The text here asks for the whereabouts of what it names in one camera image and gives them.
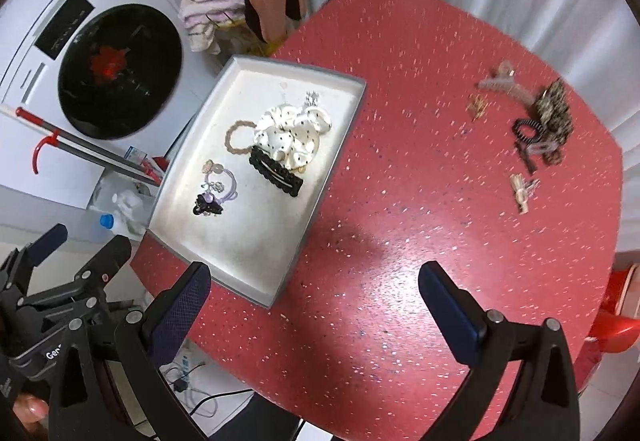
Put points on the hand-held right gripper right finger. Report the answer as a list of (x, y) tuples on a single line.
[(450, 306)]

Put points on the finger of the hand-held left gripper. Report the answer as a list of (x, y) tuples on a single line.
[(107, 258), (47, 241)]

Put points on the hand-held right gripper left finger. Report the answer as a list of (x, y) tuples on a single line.
[(185, 306)]

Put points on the grey tray with white lining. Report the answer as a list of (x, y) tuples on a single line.
[(240, 241)]

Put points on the black bow hair clip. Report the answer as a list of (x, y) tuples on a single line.
[(207, 207)]

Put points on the black rhinestone snap clip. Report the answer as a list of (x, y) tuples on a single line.
[(275, 171)]

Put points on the white polka dot scrunchie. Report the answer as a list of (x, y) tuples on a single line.
[(290, 131)]

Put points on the person's left hand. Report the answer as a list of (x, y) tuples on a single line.
[(30, 410)]

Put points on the plastic bottle with blue cap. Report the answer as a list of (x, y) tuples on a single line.
[(92, 226)]

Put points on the cream bunny hair clip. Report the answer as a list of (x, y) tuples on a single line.
[(520, 193)]

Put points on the small silver hair clip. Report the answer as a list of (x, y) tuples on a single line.
[(533, 185)]

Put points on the red plastic chair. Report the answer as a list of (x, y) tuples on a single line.
[(620, 311)]

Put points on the grey rectangular hair clip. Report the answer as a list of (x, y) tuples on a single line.
[(542, 147)]

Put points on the white washing machine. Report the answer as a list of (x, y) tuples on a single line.
[(120, 71)]

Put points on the leopard print scrunchie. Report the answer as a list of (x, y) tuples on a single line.
[(552, 108)]

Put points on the translucent claw hair clip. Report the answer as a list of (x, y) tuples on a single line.
[(505, 85)]

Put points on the silver rhinestone hair clip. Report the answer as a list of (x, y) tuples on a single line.
[(312, 98)]

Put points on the yellow thin hanger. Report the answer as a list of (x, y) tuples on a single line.
[(229, 23)]

